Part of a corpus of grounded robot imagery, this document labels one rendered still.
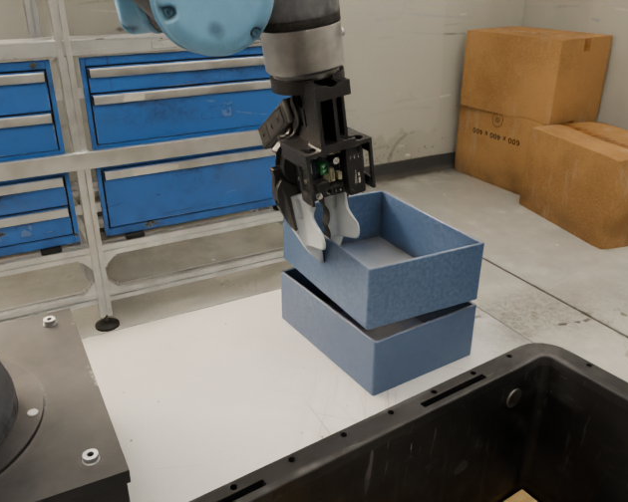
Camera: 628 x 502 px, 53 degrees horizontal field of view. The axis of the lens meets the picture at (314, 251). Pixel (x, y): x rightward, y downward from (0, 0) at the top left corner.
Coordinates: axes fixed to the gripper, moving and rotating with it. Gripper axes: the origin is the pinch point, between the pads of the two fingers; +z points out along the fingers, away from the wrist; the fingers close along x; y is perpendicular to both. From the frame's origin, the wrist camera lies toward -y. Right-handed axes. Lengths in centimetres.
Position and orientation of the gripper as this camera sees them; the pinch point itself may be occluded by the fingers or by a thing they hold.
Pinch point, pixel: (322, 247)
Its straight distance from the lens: 70.6
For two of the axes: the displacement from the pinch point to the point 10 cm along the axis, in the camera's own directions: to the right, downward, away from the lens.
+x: 8.9, -3.1, 3.4
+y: 4.4, 3.8, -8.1
